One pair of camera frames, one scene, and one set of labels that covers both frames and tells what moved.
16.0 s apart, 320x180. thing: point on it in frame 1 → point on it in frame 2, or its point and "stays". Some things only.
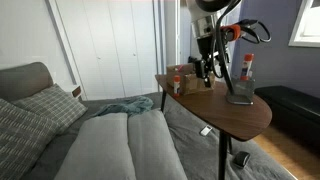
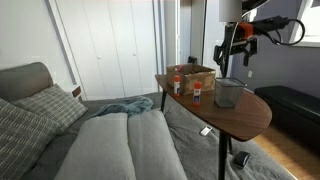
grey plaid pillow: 57,104 stays
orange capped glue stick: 246,64 → 197,93
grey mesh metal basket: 243,91 → 228,91
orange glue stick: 176,85 stays
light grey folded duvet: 132,145 stays
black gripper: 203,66 → 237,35
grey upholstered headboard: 24,80 stays
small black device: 241,158 stays
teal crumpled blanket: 129,107 stays
